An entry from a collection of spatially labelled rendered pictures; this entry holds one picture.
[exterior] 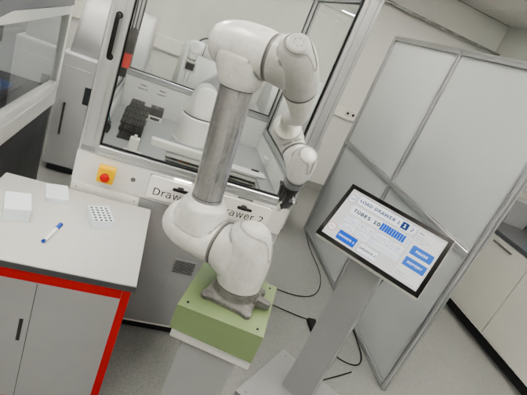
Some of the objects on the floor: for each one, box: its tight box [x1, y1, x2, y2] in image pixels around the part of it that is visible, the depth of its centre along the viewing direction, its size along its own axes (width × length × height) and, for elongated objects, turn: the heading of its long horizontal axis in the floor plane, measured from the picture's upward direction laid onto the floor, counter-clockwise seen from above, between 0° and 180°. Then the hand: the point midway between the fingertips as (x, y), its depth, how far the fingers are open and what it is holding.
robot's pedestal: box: [160, 328, 251, 395], centre depth 159 cm, size 30×30×76 cm
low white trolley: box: [0, 172, 151, 395], centre depth 174 cm, size 58×62×76 cm
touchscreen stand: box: [234, 259, 383, 395], centre depth 208 cm, size 50×45×102 cm
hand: (281, 205), depth 189 cm, fingers closed
